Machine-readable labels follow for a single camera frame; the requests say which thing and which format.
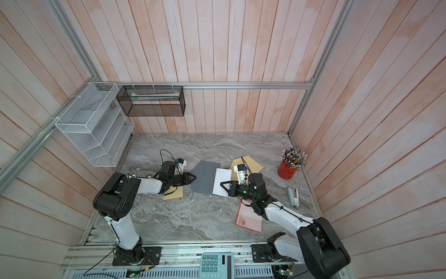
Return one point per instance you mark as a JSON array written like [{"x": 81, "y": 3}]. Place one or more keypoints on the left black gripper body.
[{"x": 176, "y": 180}]

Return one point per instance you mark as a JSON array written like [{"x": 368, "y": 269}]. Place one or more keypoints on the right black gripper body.
[{"x": 244, "y": 192}]

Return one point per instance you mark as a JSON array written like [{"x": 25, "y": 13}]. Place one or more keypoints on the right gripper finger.
[
  {"x": 229, "y": 184},
  {"x": 232, "y": 191}
]

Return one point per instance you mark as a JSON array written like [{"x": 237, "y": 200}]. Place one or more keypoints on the blue bordered letter paper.
[{"x": 221, "y": 176}]

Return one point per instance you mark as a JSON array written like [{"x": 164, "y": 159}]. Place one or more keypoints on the grey envelope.
[{"x": 205, "y": 173}]

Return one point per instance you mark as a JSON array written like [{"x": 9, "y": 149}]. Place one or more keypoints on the yellow envelope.
[
  {"x": 252, "y": 164},
  {"x": 173, "y": 193}
]

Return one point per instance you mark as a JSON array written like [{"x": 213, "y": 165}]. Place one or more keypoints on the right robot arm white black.
[{"x": 312, "y": 242}]

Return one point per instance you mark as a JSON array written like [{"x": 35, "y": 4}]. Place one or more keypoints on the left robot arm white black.
[{"x": 115, "y": 200}]

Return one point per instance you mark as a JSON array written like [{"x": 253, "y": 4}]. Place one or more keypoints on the red bordered card right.
[{"x": 247, "y": 218}]

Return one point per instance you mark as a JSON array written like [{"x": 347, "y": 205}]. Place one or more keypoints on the red pencil cup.
[{"x": 286, "y": 171}]

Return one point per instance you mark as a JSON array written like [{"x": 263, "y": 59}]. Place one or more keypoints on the white stapler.
[{"x": 293, "y": 197}]

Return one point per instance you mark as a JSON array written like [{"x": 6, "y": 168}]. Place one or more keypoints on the bundle of pencils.
[{"x": 294, "y": 158}]

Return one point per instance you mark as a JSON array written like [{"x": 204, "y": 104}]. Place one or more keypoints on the teal calculator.
[{"x": 217, "y": 266}]

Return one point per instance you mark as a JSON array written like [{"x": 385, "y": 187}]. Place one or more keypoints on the black mesh basket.
[{"x": 151, "y": 101}]

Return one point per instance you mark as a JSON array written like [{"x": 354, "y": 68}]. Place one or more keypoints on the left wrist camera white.
[{"x": 180, "y": 163}]

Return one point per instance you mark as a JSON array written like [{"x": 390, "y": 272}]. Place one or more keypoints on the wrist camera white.
[
  {"x": 240, "y": 171},
  {"x": 180, "y": 163}
]

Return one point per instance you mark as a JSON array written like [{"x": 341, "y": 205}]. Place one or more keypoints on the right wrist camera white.
[{"x": 240, "y": 171}]

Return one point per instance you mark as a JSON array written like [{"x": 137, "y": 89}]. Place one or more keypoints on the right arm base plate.
[{"x": 281, "y": 252}]

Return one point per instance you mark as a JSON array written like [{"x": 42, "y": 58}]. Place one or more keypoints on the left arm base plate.
[{"x": 138, "y": 256}]

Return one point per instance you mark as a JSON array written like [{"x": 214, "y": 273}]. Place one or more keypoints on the white wire mesh shelf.
[{"x": 99, "y": 130}]

